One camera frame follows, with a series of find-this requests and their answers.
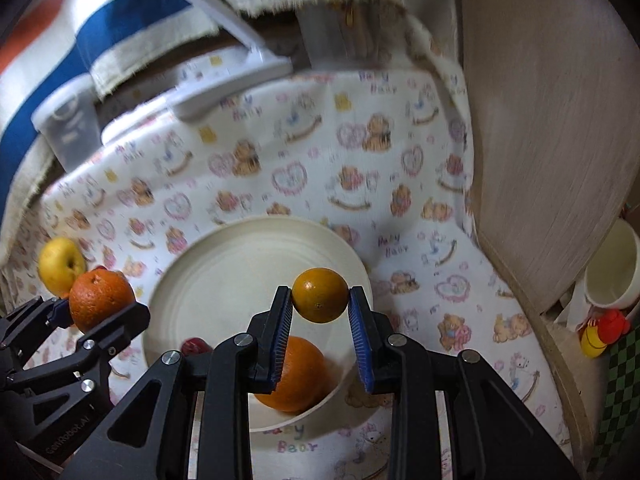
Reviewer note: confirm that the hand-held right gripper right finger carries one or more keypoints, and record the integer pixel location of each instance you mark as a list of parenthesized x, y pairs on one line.
[(361, 345)]

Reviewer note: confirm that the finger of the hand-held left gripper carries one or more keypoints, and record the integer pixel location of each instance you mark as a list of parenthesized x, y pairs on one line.
[(125, 322), (40, 312)]

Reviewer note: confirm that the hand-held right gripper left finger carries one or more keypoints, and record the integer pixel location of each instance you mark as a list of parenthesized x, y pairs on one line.
[(285, 340)]

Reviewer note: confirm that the large orange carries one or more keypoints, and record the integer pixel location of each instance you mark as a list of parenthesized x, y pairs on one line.
[(300, 375), (100, 300)]

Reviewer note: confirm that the small tangerine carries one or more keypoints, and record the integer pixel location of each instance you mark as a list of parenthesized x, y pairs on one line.
[(320, 295)]

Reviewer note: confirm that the red apple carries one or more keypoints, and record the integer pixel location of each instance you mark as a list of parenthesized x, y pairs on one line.
[(196, 346)]

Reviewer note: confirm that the cream plate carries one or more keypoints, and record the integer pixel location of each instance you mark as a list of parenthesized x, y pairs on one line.
[(225, 270)]

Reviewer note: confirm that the bear print cloth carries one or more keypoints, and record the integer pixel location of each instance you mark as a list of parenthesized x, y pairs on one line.
[(400, 160)]

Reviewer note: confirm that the lidded clear plastic container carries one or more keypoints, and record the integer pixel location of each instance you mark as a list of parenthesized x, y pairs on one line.
[(65, 125)]

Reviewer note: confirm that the curved wooden board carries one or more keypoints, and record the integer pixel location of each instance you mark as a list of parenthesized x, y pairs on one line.
[(567, 390)]

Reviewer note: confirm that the red and yellow toy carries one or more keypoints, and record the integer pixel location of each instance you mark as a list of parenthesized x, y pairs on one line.
[(602, 332)]

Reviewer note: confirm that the white cup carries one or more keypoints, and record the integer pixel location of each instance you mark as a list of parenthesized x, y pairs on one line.
[(612, 280)]

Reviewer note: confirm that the white desk lamp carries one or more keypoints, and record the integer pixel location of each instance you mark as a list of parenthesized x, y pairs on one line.
[(235, 80)]

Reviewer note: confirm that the green checkered cloth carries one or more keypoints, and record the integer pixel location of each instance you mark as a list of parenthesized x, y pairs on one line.
[(622, 400)]

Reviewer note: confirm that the wooden panel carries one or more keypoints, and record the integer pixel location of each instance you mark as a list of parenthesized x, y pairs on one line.
[(540, 110)]

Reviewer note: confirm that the striped cloth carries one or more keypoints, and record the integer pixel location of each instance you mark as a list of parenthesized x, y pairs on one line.
[(125, 15)]

